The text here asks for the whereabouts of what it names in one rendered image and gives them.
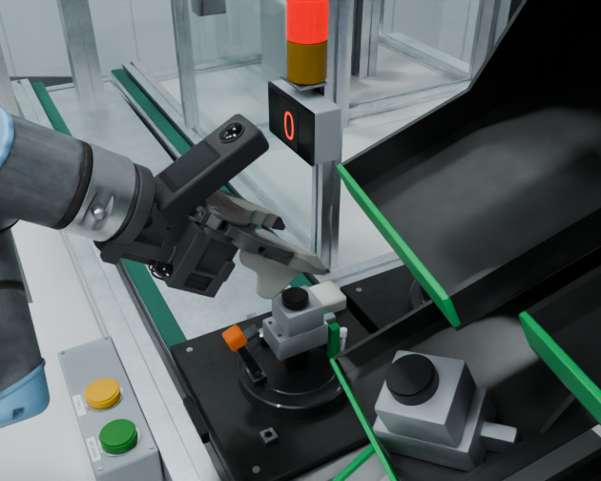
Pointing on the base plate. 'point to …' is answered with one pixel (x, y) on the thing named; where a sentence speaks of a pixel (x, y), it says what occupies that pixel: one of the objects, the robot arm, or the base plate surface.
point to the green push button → (117, 435)
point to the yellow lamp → (306, 62)
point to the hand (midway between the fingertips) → (300, 240)
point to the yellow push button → (102, 393)
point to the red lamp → (307, 21)
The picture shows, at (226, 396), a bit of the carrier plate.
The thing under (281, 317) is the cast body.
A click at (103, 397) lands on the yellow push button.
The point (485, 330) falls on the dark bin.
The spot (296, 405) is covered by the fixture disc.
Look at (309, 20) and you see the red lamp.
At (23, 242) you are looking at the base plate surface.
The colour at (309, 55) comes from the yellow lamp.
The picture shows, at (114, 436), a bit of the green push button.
